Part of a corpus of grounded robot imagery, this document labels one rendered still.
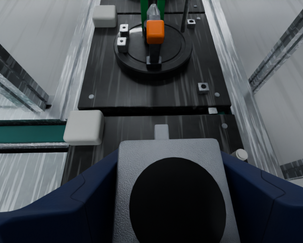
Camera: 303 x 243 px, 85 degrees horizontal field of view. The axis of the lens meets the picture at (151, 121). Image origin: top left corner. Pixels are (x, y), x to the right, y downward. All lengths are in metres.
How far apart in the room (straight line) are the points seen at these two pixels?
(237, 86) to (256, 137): 0.10
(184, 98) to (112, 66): 0.14
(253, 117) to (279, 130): 0.16
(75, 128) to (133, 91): 0.10
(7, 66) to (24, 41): 0.39
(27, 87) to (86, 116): 0.09
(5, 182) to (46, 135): 0.10
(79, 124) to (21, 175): 0.14
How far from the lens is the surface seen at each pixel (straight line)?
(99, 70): 0.31
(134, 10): 0.44
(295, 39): 0.32
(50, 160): 0.32
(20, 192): 0.33
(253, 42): 0.61
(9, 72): 0.27
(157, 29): 0.21
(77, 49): 0.38
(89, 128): 0.23
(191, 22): 0.40
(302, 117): 0.50
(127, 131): 0.24
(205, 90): 0.27
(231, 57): 0.37
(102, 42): 0.37
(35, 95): 0.31
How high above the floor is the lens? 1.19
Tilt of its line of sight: 63 degrees down
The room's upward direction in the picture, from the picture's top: straight up
